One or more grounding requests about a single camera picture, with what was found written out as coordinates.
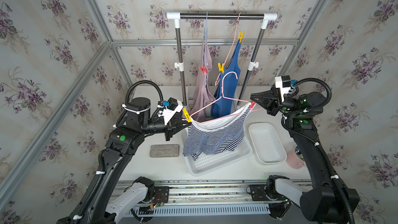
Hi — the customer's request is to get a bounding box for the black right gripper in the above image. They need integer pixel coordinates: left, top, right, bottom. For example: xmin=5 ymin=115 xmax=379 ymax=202
xmin=252 ymin=89 xmax=302 ymax=120

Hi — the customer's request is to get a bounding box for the red clothespin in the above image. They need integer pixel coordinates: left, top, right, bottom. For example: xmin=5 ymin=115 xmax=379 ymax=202
xmin=200 ymin=66 xmax=208 ymax=75
xmin=249 ymin=101 xmax=256 ymax=109

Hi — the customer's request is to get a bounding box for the blue white striped tank top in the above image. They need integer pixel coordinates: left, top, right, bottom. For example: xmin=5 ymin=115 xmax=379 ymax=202
xmin=183 ymin=103 xmax=252 ymax=160

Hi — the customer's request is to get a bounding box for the pink wire hanger striped top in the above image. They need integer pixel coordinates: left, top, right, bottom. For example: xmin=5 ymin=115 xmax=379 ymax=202
xmin=189 ymin=71 xmax=251 ymax=118

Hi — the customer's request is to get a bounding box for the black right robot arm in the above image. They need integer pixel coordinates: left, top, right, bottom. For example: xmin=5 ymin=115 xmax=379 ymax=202
xmin=250 ymin=76 xmax=360 ymax=224

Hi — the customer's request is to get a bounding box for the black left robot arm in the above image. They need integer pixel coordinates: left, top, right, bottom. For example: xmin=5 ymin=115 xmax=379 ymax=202
xmin=57 ymin=80 xmax=190 ymax=224

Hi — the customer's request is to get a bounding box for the pink tank top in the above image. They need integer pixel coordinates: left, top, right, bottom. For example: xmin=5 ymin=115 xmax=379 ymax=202
xmin=190 ymin=39 xmax=216 ymax=122

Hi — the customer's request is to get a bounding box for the grey rectangular sponge pad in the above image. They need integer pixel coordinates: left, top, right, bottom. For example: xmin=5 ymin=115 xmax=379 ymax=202
xmin=149 ymin=144 xmax=180 ymax=158

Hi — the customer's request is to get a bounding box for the white plastic tray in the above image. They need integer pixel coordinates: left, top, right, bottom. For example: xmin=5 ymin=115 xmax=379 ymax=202
xmin=248 ymin=122 xmax=287 ymax=166

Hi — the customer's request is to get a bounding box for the white perforated plastic basket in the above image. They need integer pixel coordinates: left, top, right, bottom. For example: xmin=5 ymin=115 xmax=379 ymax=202
xmin=184 ymin=136 xmax=253 ymax=177

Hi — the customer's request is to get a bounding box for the yellow lower clothespin blue top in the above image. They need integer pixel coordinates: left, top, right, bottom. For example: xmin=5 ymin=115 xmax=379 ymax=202
xmin=218 ymin=63 xmax=225 ymax=74

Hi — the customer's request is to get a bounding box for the yellow clothespin blue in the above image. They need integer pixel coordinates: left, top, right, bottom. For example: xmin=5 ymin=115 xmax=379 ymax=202
xmin=218 ymin=63 xmax=225 ymax=74
xmin=238 ymin=31 xmax=245 ymax=43

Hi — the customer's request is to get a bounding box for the red clothespin on pink top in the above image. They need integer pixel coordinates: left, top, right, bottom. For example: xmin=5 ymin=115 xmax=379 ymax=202
xmin=200 ymin=66 xmax=208 ymax=75

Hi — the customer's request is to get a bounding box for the pink pen cup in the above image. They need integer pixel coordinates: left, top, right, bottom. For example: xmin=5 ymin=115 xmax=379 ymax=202
xmin=286 ymin=146 xmax=306 ymax=170

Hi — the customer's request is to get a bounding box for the yellow upper clothespin blue top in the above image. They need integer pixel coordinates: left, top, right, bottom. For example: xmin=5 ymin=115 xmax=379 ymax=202
xmin=238 ymin=31 xmax=245 ymax=43

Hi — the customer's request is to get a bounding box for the white metal clothes rack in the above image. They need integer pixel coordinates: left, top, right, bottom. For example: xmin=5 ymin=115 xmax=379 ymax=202
xmin=166 ymin=12 xmax=278 ymax=106

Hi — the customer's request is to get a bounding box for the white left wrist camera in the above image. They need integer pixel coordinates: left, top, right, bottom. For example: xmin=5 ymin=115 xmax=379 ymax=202
xmin=158 ymin=97 xmax=183 ymax=125

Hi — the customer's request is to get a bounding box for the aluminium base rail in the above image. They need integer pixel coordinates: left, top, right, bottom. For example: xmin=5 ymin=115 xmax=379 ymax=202
xmin=114 ymin=178 xmax=312 ymax=218

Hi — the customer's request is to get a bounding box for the pink wire hanger blue top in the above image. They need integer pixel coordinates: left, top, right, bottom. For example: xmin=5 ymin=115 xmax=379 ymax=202
xmin=214 ymin=13 xmax=242 ymax=87

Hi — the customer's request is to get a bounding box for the light blue wire hanger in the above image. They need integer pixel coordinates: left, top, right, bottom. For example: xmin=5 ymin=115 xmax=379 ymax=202
xmin=203 ymin=11 xmax=208 ymax=73

